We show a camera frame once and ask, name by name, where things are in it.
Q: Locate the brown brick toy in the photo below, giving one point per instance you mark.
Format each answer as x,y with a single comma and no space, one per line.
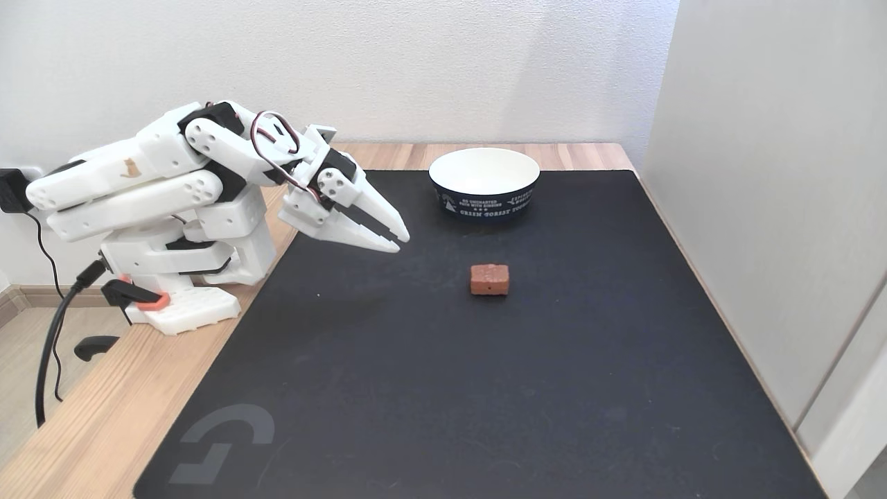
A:
489,278

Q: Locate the navy and white paper bowl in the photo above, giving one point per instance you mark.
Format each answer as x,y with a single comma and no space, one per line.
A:
484,177

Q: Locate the black desk mat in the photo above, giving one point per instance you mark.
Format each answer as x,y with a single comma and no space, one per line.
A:
485,388

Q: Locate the black and orange clamp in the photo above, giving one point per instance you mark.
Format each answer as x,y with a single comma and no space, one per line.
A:
130,294

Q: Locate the black power adapter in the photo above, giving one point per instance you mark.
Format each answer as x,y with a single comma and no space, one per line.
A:
12,190

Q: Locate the white cabinet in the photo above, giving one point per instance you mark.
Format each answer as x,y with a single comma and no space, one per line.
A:
776,208

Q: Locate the white wall outlet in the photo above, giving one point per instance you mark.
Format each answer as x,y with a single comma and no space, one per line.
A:
34,171

